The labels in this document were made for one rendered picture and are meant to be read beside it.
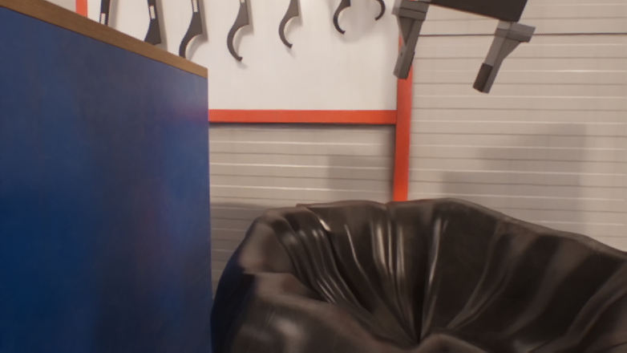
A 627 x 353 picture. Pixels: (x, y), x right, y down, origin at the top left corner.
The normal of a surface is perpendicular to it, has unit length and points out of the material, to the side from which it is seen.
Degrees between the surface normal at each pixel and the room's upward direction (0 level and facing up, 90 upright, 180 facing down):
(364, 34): 90
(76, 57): 90
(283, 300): 6
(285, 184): 90
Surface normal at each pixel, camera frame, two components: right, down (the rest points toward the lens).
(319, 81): -0.12, 0.08
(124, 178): 0.99, 0.03
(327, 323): 0.15, -0.99
